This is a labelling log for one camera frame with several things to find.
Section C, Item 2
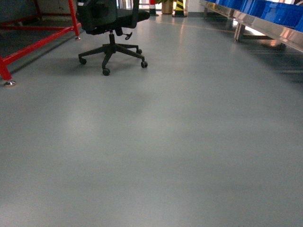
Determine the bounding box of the stainless steel roller rack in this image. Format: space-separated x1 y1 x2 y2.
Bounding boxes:
200 0 303 52

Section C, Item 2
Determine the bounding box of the red metal frame table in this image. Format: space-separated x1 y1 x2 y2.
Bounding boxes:
0 0 80 87

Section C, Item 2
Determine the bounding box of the black office chair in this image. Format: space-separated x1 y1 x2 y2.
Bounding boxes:
76 0 150 76

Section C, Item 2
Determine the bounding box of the potted green plant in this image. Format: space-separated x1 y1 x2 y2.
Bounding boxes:
155 0 174 15

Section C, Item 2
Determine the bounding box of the red white traffic cone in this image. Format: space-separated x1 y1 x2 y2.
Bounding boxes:
149 0 159 17

